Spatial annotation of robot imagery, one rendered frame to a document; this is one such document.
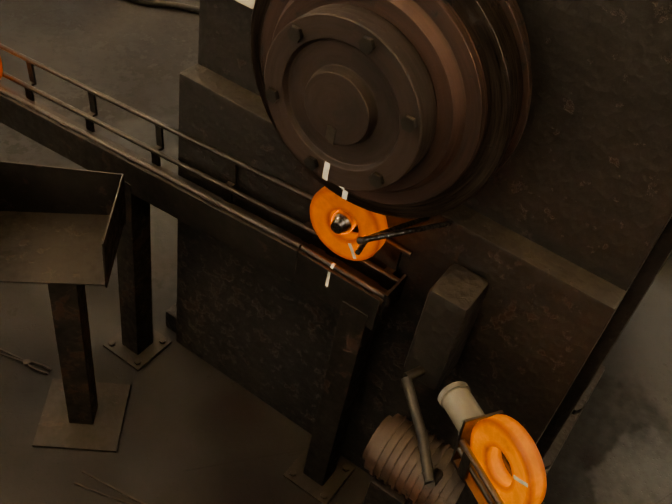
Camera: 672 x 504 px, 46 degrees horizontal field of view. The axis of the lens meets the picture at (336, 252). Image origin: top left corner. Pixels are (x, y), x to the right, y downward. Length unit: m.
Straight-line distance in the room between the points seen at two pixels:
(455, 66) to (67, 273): 0.87
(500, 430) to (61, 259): 0.91
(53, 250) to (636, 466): 1.60
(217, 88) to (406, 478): 0.84
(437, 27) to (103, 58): 2.39
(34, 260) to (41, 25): 2.06
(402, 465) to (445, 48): 0.76
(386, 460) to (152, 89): 2.06
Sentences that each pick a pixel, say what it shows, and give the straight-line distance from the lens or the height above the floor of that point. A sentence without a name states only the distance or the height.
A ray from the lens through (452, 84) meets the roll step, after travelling 1.13.
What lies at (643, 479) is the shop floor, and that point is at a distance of 2.35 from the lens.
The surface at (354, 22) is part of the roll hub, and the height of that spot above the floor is 1.25.
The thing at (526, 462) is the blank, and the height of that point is 0.77.
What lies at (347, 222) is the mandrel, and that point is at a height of 0.84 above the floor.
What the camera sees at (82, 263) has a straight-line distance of 1.64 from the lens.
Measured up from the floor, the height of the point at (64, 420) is 0.01.
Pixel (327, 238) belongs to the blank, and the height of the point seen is 0.76.
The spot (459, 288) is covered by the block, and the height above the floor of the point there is 0.80.
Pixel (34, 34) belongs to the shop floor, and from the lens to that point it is 3.55.
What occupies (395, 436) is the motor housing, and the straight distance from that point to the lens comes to 1.51.
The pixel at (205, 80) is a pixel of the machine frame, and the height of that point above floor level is 0.87.
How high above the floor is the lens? 1.77
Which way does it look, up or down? 44 degrees down
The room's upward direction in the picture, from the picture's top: 12 degrees clockwise
